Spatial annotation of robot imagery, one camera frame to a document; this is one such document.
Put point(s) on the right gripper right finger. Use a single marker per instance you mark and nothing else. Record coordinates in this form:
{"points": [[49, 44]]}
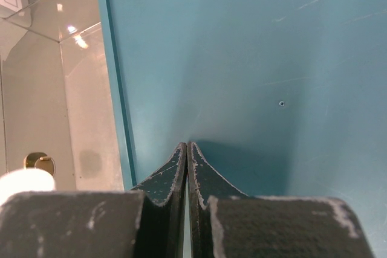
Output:
{"points": [[225, 222]]}

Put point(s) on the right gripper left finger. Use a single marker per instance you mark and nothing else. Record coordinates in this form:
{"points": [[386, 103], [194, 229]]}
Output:
{"points": [[146, 221]]}

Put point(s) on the gold drawer knob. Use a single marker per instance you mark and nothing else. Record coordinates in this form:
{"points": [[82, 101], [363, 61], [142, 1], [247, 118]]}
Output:
{"points": [[40, 160]]}

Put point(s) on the clear acrylic drawer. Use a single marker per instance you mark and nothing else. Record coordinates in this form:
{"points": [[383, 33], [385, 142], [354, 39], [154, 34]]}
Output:
{"points": [[55, 92]]}

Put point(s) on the teal drawer cabinet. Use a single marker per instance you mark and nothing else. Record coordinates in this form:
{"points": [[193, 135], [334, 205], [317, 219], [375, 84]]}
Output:
{"points": [[283, 97]]}

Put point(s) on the lavender white tube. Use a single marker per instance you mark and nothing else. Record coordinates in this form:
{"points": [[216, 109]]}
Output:
{"points": [[25, 180]]}

